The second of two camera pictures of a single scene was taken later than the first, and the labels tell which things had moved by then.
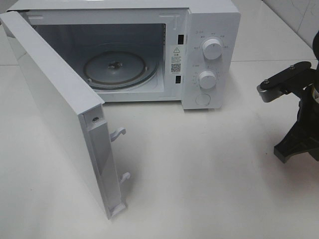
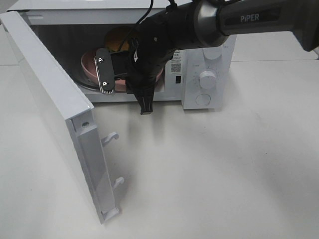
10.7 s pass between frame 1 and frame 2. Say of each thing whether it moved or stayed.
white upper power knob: stayed
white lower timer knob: stayed
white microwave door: moved
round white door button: stayed
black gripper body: moved
